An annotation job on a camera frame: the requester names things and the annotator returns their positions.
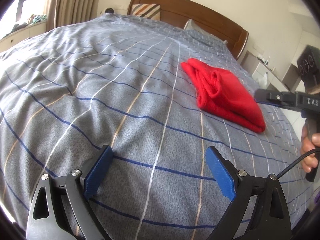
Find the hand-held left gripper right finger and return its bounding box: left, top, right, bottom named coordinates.
left=205, top=146, right=293, bottom=240

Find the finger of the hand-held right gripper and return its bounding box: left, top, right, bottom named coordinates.
left=253, top=88, right=298, bottom=110

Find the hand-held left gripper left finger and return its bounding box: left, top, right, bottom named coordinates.
left=26, top=144, right=113, bottom=240

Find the red sweater with rabbit print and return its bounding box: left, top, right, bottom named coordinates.
left=181, top=58, right=266, bottom=133

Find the pile of clothes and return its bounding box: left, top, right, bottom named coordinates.
left=0, top=14, right=48, bottom=39

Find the person's right hand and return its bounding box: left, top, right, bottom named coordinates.
left=301, top=125, right=320, bottom=173

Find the clear plastic bag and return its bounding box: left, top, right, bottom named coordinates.
left=257, top=71, right=270, bottom=87

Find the white desk with drawers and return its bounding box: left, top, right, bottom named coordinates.
left=241, top=50, right=303, bottom=92

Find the white wardrobe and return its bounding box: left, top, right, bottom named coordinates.
left=287, top=5, right=320, bottom=90

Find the blue checked blanket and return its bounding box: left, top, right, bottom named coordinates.
left=0, top=14, right=309, bottom=240

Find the blue checked pillow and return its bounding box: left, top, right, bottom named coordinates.
left=184, top=19, right=229, bottom=47

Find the wooden bed headboard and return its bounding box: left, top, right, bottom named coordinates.
left=127, top=0, right=249, bottom=60

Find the striped cushion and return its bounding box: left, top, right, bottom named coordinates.
left=132, top=3, right=161, bottom=21

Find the white window bench cabinet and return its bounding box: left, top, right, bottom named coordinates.
left=0, top=21, right=48, bottom=53

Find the beige curtain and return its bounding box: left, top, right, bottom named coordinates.
left=45, top=0, right=105, bottom=30

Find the window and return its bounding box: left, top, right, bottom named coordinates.
left=0, top=0, right=43, bottom=38

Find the black cable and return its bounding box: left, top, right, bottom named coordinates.
left=277, top=149, right=320, bottom=180

